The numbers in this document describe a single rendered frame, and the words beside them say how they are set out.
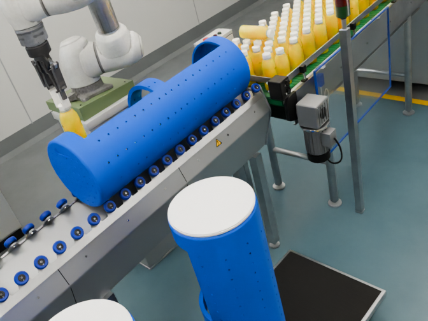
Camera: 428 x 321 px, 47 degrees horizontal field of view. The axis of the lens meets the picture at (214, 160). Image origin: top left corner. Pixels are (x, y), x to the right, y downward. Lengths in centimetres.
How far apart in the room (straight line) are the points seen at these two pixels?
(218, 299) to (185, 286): 114
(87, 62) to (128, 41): 22
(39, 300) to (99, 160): 49
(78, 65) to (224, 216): 122
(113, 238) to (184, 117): 52
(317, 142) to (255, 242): 97
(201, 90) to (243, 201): 62
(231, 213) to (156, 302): 135
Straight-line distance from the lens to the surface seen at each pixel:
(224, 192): 155
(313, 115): 228
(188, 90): 193
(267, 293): 168
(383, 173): 322
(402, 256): 271
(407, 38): 352
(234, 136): 216
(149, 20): 548
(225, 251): 146
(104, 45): 235
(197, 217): 149
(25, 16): 164
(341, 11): 232
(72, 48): 240
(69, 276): 176
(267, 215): 263
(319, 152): 241
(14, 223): 355
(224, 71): 206
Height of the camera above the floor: 197
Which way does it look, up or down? 33 degrees down
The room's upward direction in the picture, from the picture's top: 16 degrees counter-clockwise
